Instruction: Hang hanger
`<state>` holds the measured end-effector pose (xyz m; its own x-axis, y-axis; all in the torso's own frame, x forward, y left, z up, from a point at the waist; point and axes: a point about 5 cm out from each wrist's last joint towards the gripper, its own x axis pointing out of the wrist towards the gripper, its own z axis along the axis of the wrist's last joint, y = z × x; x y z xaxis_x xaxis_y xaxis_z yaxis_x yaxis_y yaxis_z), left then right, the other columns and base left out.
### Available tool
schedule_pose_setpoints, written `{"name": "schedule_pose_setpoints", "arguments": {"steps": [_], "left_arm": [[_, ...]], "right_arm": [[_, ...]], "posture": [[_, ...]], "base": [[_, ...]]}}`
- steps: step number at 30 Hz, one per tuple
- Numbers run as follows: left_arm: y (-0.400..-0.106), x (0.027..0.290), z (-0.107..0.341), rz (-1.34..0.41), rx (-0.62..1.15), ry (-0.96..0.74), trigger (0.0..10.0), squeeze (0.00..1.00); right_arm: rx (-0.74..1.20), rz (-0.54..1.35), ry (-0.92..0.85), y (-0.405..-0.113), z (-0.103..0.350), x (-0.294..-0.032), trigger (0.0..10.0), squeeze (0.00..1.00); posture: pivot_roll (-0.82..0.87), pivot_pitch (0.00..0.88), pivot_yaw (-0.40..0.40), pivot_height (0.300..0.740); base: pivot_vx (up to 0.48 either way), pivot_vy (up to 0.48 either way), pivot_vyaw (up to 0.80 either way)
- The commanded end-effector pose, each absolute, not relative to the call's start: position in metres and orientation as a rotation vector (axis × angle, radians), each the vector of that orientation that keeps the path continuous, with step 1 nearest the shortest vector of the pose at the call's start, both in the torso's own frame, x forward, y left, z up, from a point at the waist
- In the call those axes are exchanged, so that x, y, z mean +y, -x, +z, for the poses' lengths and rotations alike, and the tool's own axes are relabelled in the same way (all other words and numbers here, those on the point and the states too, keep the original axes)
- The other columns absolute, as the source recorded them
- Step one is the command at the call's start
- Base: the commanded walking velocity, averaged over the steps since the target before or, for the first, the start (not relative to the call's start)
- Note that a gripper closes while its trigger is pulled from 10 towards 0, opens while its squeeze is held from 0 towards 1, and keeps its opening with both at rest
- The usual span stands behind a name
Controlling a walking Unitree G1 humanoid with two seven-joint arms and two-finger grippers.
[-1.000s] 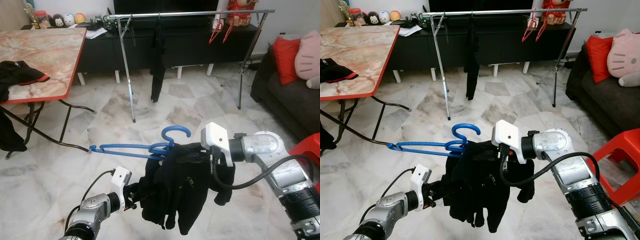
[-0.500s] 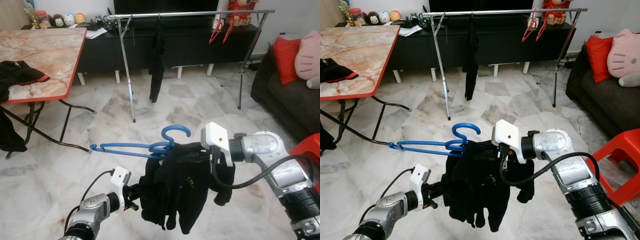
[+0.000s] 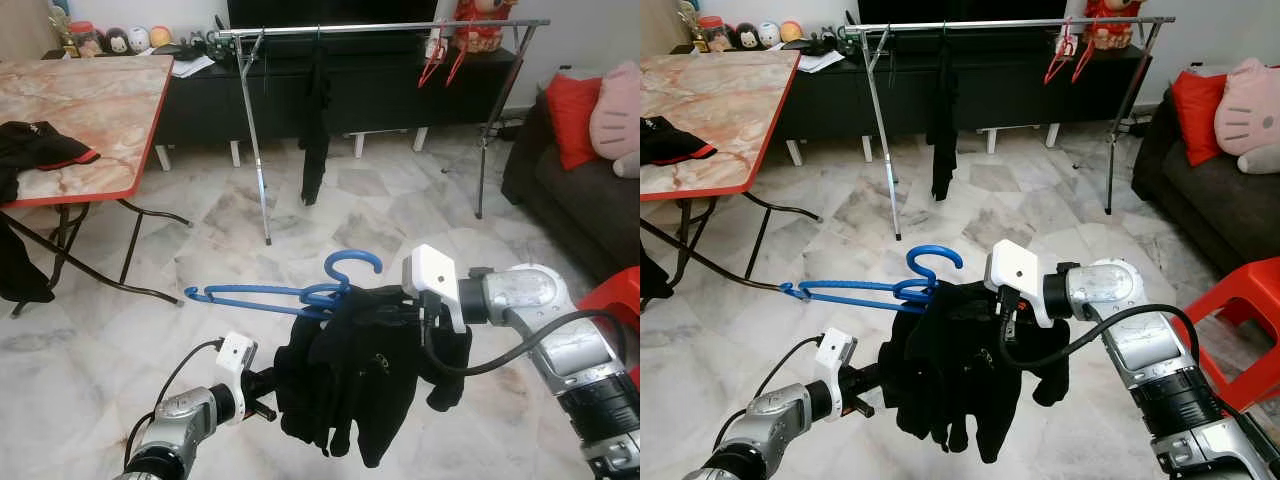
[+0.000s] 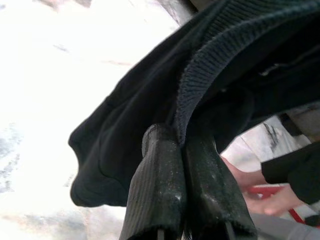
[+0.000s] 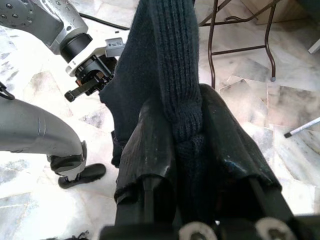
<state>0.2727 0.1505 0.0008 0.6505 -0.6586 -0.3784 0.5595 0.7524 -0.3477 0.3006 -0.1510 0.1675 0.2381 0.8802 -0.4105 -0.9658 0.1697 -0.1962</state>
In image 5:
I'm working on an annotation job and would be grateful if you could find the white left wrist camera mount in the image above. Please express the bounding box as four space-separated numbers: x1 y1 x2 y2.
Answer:
66 36 126 77

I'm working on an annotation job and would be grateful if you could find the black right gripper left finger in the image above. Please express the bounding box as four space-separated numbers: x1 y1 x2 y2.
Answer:
113 98 181 227

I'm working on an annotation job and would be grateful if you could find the marble-top folding table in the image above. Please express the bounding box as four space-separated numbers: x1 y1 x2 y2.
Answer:
197 0 320 90

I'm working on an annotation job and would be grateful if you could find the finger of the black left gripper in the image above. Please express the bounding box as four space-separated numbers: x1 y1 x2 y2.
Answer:
64 81 101 103

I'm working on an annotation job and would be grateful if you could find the black t-shirt with white text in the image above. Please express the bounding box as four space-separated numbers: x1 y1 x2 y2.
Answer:
99 0 226 226

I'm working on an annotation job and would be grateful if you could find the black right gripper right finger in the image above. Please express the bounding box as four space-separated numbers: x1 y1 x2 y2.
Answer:
199 83 296 226

